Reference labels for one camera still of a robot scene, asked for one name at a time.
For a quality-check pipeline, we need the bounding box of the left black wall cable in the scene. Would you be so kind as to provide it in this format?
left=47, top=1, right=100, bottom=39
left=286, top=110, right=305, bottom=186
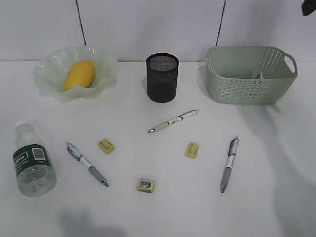
left=75, top=0, right=87, bottom=46

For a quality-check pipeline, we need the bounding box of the right black wall cable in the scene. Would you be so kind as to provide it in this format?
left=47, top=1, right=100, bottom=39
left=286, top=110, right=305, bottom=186
left=215, top=0, right=227, bottom=47

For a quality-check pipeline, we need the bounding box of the yellow eraser with barcode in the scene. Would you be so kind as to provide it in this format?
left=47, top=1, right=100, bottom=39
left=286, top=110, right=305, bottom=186
left=136, top=178, right=156, bottom=193

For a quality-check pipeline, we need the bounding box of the waste paper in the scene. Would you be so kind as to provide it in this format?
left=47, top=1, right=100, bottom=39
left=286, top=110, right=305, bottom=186
left=255, top=72, right=263, bottom=79

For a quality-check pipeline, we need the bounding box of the yellow eraser right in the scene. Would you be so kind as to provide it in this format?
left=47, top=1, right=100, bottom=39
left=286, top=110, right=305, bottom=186
left=185, top=142, right=200, bottom=159

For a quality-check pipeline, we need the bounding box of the pale green wavy plate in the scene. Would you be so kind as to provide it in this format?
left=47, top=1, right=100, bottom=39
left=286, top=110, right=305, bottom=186
left=33, top=45, right=119, bottom=102

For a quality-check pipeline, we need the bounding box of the grey grip clear pen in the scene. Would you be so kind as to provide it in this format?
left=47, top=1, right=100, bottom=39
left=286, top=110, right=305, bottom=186
left=220, top=136, right=239, bottom=193

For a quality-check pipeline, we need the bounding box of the clear water bottle green label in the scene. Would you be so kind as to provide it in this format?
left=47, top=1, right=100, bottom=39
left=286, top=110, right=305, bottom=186
left=13, top=122, right=57, bottom=198

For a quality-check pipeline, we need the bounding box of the black wall cable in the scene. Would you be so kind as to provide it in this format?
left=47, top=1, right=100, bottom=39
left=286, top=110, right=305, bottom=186
left=75, top=0, right=87, bottom=46
left=215, top=0, right=227, bottom=47

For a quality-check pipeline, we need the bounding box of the cream barrel pen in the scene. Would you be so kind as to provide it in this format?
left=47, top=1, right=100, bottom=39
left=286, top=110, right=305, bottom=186
left=148, top=109, right=200, bottom=134

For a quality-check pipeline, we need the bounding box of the blue clip grey pen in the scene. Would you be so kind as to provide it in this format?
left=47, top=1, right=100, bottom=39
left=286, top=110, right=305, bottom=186
left=66, top=142, right=109, bottom=187

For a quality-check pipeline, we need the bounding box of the yellow eraser left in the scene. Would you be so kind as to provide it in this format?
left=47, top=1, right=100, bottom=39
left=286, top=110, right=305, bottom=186
left=98, top=138, right=115, bottom=155

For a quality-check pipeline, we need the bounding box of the black mesh pen holder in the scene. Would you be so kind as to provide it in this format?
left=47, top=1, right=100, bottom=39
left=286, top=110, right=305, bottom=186
left=145, top=53, right=179, bottom=103

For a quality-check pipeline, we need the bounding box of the yellow mango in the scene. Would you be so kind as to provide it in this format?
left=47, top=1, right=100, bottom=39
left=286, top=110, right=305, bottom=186
left=63, top=60, right=96, bottom=91

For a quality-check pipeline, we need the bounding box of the pale green plastic basket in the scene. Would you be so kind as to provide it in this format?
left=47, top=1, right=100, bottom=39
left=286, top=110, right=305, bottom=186
left=205, top=46, right=298, bottom=104

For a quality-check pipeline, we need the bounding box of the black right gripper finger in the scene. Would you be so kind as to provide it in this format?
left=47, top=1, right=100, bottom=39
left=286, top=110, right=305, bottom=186
left=301, top=0, right=316, bottom=16

